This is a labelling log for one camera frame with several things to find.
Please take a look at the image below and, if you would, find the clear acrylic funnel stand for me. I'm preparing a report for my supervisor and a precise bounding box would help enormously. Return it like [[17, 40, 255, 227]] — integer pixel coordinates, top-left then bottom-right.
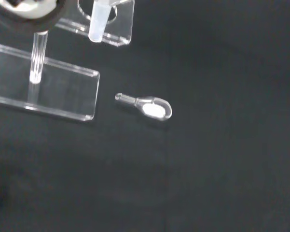
[[0, 0, 135, 122]]

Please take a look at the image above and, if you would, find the black bench cloth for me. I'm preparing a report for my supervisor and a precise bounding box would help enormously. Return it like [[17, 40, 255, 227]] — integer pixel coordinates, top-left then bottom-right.
[[0, 0, 290, 232]]

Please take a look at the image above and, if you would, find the glass weighing funnel with powder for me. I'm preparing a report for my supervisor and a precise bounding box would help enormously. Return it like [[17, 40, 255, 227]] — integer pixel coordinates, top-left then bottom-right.
[[114, 92, 173, 122]]

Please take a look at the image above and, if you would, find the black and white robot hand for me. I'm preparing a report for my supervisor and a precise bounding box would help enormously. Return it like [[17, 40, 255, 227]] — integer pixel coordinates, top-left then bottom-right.
[[0, 0, 67, 33]]

